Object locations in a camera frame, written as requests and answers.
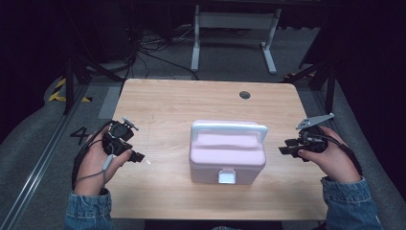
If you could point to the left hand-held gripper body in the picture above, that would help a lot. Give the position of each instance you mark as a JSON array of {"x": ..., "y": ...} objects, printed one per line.
[{"x": 117, "y": 137}]

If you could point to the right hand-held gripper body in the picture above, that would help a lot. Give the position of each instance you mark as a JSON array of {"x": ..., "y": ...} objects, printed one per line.
[{"x": 311, "y": 140}]

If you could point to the pink storage box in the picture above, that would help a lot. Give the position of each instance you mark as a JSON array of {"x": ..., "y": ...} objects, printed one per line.
[{"x": 228, "y": 152}]

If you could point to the person's right hand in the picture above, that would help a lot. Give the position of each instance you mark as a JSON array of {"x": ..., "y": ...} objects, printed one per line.
[{"x": 335, "y": 159}]

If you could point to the person's left hand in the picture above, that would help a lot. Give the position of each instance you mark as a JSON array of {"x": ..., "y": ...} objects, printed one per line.
[{"x": 95, "y": 166}]

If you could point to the black tripod stand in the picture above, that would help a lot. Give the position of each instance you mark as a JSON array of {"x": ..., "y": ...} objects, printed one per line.
[
  {"x": 319, "y": 80},
  {"x": 83, "y": 80}
]

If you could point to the yellow black floor tape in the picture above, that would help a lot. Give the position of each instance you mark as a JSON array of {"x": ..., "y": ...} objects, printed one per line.
[{"x": 65, "y": 92}]

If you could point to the person's left denim sleeve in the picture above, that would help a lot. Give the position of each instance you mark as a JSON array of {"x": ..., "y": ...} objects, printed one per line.
[{"x": 87, "y": 211}]

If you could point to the person's denim sleeve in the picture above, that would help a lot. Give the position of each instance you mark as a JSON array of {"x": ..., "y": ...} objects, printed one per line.
[
  {"x": 87, "y": 211},
  {"x": 349, "y": 204}
]

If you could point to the person's right denim sleeve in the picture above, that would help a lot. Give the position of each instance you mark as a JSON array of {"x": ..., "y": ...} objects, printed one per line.
[{"x": 349, "y": 204}]

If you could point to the metal floor rail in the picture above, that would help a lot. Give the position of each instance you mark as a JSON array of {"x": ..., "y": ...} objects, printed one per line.
[{"x": 38, "y": 166}]

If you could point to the white metal desk frame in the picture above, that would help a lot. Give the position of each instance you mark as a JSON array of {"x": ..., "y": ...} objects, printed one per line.
[{"x": 234, "y": 38}]

